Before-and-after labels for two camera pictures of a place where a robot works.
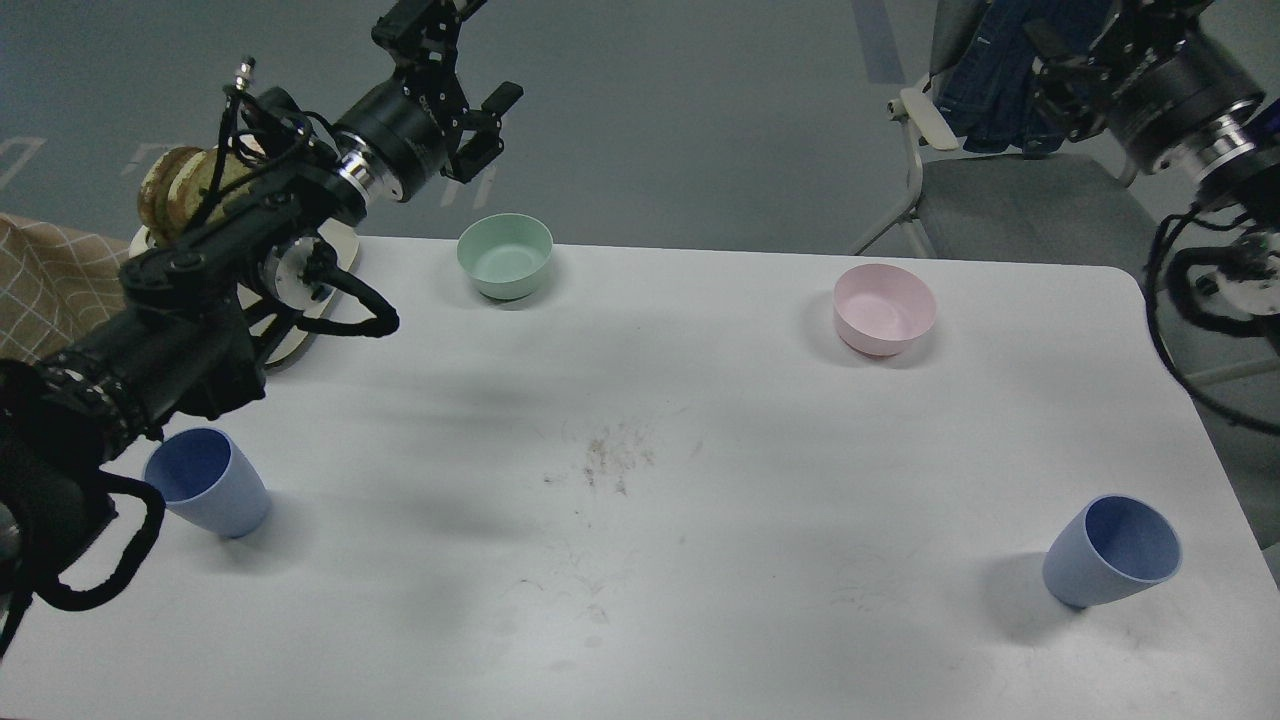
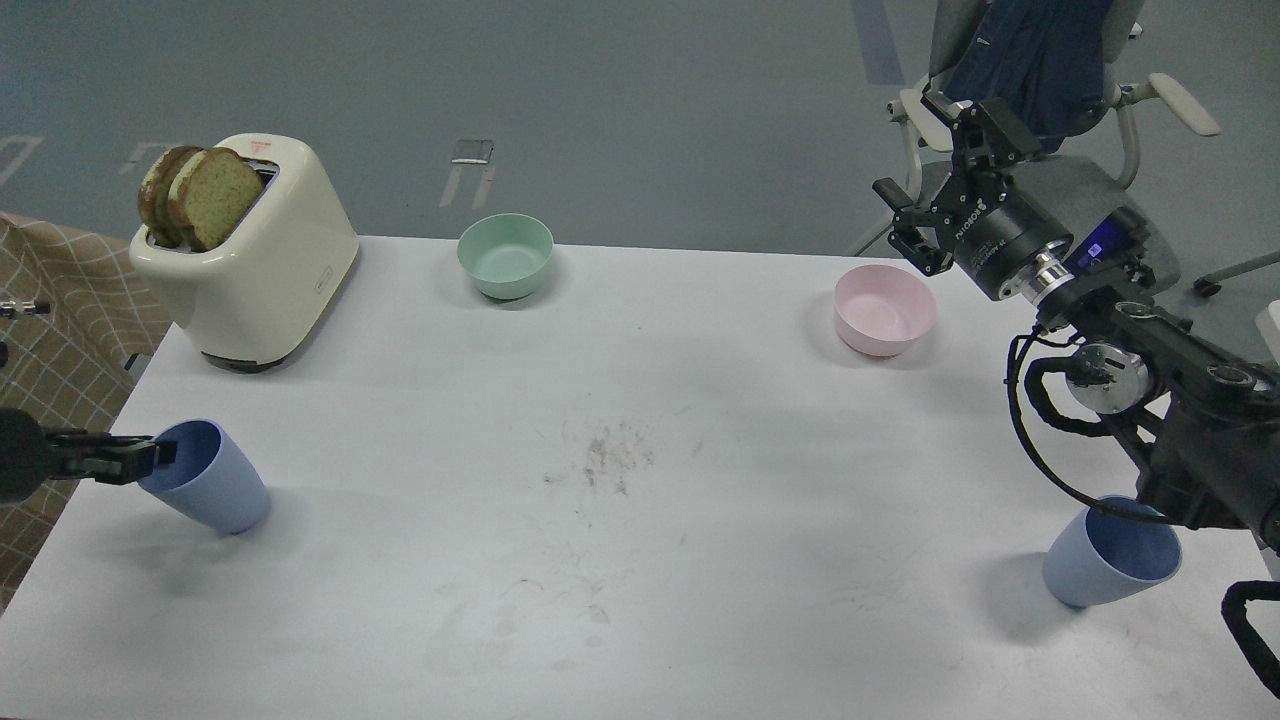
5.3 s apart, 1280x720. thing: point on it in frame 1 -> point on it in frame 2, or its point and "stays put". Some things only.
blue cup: [1112, 547] stays put
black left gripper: [407, 125] -> [81, 454]
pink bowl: [878, 308] stays put
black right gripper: [1176, 76] -> [981, 218]
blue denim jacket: [990, 95] stays put
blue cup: [206, 479] stays put
